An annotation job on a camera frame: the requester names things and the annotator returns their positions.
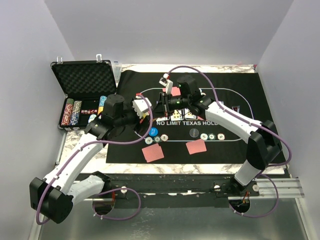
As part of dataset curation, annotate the blue small blind button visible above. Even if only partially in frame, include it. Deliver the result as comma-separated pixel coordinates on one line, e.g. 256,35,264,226
148,127,159,137

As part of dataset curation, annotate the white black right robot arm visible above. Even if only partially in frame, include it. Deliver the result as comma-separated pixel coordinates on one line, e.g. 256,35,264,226
153,73,282,196

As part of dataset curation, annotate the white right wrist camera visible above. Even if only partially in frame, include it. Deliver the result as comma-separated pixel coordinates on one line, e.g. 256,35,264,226
159,73,173,95

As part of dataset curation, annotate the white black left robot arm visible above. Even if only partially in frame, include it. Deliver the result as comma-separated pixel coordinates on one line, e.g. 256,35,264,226
29,94,153,225

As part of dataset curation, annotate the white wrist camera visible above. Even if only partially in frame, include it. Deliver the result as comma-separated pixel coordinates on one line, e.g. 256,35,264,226
159,73,173,95
132,98,152,119

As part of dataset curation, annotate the red backed playing card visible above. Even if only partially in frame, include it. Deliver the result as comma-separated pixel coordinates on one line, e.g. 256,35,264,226
185,139,207,155
162,86,181,97
142,143,164,163

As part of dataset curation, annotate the light blue chip stack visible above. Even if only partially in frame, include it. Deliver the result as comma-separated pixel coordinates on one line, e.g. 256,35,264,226
98,95,107,107

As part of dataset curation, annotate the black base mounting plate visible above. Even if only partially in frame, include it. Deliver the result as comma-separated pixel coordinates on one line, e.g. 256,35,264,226
103,174,260,209

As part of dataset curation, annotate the yellow white chip stack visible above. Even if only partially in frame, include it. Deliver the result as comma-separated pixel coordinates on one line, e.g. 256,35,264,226
97,106,104,115

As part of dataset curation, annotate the nine of clubs card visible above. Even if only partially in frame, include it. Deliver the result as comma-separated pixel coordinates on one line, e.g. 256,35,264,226
170,110,184,121

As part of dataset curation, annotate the red white poker chip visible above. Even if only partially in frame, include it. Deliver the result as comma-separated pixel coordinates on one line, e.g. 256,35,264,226
217,133,225,141
160,134,169,142

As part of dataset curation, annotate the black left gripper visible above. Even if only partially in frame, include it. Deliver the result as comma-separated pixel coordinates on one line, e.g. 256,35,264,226
115,98,152,133

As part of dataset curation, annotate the red dice row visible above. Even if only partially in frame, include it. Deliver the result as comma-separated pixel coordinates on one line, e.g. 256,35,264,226
80,109,98,115

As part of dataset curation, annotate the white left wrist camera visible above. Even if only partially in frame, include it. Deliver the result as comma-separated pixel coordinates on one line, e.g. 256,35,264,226
132,98,152,119

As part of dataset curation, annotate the green white poker chip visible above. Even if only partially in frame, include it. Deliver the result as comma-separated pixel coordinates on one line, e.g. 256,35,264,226
153,136,161,143
208,133,216,140

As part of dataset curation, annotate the white green chip stack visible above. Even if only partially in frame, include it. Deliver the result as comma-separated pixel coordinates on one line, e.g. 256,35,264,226
88,114,97,123

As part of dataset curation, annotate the blue white chip stack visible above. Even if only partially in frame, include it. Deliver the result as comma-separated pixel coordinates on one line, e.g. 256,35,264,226
69,100,82,125

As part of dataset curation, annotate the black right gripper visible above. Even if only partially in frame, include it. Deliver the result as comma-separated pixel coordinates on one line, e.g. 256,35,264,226
150,92,191,119

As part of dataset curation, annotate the black aluminium chip case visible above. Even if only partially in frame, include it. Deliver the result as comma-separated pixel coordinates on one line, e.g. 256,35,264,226
50,54,117,131

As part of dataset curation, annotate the black dealer button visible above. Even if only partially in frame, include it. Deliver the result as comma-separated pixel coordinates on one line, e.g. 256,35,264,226
189,128,200,138

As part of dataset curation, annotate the red white chip stack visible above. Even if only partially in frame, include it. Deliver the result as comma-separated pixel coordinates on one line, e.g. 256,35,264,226
61,103,73,126

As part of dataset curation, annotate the black poker table mat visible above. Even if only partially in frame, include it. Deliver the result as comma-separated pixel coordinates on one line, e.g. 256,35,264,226
106,70,272,164

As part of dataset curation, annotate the aluminium extrusion rail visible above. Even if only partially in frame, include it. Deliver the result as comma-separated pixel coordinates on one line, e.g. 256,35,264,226
67,177,305,204

